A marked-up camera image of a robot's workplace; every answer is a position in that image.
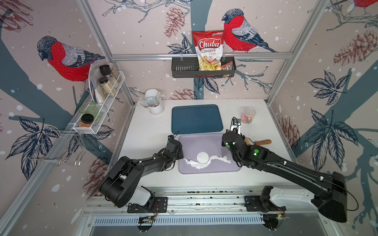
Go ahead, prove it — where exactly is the wire wall rack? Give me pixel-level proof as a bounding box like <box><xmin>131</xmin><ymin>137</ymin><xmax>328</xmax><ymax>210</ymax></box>
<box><xmin>27</xmin><ymin>130</ymin><xmax>87</xmax><ymax>167</ymax></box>

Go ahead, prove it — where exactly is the black lid spice jar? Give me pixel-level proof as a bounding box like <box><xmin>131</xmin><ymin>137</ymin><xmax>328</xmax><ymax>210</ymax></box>
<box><xmin>99</xmin><ymin>65</ymin><xmax>119</xmax><ymax>88</ymax></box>
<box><xmin>98</xmin><ymin>77</ymin><xmax>116</xmax><ymax>96</ymax></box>

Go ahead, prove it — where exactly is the wooden rolling pin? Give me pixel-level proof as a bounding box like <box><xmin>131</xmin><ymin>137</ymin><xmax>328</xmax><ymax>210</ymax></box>
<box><xmin>245</xmin><ymin>137</ymin><xmax>272</xmax><ymax>146</ymax></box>

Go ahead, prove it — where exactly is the teal plastic tray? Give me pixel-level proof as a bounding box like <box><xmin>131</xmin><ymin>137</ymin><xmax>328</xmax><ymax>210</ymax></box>
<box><xmin>171</xmin><ymin>104</ymin><xmax>223</xmax><ymax>135</ymax></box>

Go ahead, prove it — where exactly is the black wire wall basket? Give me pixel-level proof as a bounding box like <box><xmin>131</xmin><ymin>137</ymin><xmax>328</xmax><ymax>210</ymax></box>
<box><xmin>171</xmin><ymin>57</ymin><xmax>236</xmax><ymax>78</ymax></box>

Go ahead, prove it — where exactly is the white utensil holder cup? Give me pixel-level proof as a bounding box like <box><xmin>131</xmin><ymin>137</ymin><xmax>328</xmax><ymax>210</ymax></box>
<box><xmin>141</xmin><ymin>89</ymin><xmax>164</xmax><ymax>115</ymax></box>

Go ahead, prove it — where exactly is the white dough lump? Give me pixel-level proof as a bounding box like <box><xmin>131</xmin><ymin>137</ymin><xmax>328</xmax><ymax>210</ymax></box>
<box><xmin>184</xmin><ymin>155</ymin><xmax>231</xmax><ymax>169</ymax></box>

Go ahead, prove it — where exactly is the teal paper carton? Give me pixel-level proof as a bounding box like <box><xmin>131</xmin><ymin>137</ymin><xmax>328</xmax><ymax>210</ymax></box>
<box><xmin>146</xmin><ymin>93</ymin><xmax>160</xmax><ymax>107</ymax></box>

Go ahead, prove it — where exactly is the red Chuba chips bag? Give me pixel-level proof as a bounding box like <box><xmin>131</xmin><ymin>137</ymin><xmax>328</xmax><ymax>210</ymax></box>
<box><xmin>193</xmin><ymin>31</ymin><xmax>223</xmax><ymax>71</ymax></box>

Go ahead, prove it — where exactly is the short brown powder jar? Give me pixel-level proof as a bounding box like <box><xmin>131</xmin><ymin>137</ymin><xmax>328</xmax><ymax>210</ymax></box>
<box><xmin>79</xmin><ymin>113</ymin><xmax>94</xmax><ymax>128</ymax></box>

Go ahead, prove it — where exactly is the clear cup with candies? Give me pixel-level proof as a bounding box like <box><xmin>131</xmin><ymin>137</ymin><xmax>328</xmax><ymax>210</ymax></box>
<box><xmin>241</xmin><ymin>107</ymin><xmax>256</xmax><ymax>124</ymax></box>

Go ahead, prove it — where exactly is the lilac silicone mat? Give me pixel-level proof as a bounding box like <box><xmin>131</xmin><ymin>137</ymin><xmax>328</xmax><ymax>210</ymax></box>
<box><xmin>179</xmin><ymin>133</ymin><xmax>240</xmax><ymax>175</ymax></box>

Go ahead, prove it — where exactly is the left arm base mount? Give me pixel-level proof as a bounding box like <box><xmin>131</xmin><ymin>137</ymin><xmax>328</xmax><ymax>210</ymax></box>
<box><xmin>126</xmin><ymin>186</ymin><xmax>168</xmax><ymax>232</ymax></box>

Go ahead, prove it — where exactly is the round cut dough wrapper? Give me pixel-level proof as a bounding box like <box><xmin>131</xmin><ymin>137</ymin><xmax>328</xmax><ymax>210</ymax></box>
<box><xmin>196</xmin><ymin>152</ymin><xmax>209</xmax><ymax>164</ymax></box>

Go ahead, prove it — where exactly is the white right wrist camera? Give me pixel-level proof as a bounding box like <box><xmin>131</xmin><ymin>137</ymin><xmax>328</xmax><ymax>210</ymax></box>
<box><xmin>230</xmin><ymin>117</ymin><xmax>241</xmax><ymax>135</ymax></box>

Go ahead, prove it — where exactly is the small dark snack packet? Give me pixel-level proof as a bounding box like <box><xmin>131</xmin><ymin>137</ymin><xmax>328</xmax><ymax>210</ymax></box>
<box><xmin>221</xmin><ymin>62</ymin><xmax>234</xmax><ymax>71</ymax></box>

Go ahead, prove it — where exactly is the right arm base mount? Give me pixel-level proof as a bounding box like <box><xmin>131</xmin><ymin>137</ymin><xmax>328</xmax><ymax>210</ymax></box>
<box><xmin>244</xmin><ymin>185</ymin><xmax>320</xmax><ymax>231</ymax></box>

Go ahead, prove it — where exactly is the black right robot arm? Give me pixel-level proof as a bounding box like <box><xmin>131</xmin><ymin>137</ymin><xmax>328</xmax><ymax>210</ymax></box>
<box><xmin>221</xmin><ymin>130</ymin><xmax>349</xmax><ymax>223</ymax></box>

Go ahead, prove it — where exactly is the clear acrylic wall shelf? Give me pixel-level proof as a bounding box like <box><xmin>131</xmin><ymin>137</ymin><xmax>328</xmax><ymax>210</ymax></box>
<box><xmin>73</xmin><ymin>60</ymin><xmax>125</xmax><ymax>134</ymax></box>

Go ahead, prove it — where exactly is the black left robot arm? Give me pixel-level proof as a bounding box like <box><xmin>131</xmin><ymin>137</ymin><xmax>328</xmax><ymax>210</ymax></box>
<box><xmin>98</xmin><ymin>135</ymin><xmax>184</xmax><ymax>207</ymax></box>

